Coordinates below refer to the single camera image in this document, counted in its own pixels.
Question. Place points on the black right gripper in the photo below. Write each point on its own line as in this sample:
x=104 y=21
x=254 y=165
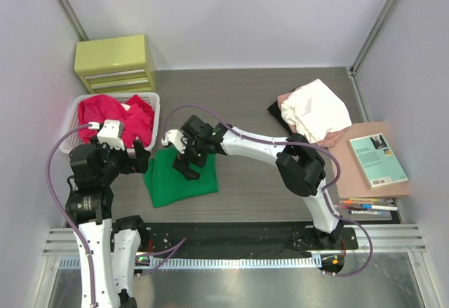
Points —
x=182 y=163

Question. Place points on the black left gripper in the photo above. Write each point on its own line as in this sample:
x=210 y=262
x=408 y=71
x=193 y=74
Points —
x=137 y=164

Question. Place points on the green t shirt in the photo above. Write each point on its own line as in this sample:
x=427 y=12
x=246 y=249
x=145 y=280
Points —
x=166 y=185

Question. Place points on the white plastic laundry basket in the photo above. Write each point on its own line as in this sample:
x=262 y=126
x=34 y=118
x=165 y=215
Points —
x=71 y=119

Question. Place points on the black t shirt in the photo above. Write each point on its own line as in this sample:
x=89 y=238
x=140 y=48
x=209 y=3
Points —
x=275 y=111

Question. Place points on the white t shirt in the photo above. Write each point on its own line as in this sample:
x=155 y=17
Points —
x=314 y=109

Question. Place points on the pink t shirt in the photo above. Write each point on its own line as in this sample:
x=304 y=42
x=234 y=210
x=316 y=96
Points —
x=331 y=138

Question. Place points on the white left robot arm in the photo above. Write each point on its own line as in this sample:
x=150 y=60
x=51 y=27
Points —
x=107 y=248

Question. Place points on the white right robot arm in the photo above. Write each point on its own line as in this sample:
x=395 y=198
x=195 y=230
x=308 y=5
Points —
x=299 y=164

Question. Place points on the red t shirt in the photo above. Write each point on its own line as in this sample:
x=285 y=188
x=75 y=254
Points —
x=136 y=116

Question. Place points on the yellow green drawer cabinet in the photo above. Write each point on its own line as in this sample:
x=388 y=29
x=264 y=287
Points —
x=116 y=65

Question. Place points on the pink desk mat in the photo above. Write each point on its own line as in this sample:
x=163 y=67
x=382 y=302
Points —
x=352 y=183

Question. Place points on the white marker pen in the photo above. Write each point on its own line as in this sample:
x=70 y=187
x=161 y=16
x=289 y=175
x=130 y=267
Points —
x=379 y=211

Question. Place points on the yellow highlighter pen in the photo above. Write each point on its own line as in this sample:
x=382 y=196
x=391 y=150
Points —
x=365 y=200

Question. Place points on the teal paperback book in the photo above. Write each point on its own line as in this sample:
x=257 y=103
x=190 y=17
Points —
x=377 y=161

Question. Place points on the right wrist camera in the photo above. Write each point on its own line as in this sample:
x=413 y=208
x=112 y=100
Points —
x=175 y=138

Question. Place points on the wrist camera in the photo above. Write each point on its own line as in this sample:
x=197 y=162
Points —
x=109 y=133
x=175 y=138

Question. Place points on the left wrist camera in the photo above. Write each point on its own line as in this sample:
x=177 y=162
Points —
x=109 y=133

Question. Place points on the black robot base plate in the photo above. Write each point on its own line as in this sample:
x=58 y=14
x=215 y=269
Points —
x=242 y=239

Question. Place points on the aluminium slotted rail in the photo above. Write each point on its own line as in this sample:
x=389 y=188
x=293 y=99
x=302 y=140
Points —
x=203 y=264

